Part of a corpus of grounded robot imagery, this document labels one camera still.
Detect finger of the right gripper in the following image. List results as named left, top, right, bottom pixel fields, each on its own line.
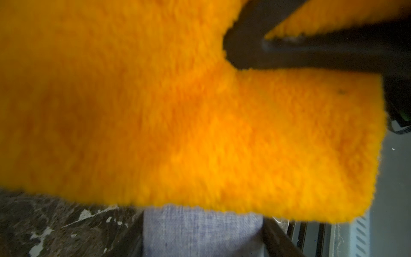
left=223, top=0, right=411, bottom=80

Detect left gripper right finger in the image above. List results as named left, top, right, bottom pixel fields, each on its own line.
left=262, top=217, right=305, bottom=257

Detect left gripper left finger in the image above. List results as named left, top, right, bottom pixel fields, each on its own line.
left=103, top=213, right=143, bottom=257

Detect lavender fabric eyeglass case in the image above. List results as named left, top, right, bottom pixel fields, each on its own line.
left=143, top=205, right=264, bottom=257

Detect orange microfiber cloth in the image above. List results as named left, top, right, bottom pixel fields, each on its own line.
left=0, top=0, right=411, bottom=224

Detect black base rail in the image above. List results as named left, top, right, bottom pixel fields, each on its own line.
left=289, top=132, right=411, bottom=257

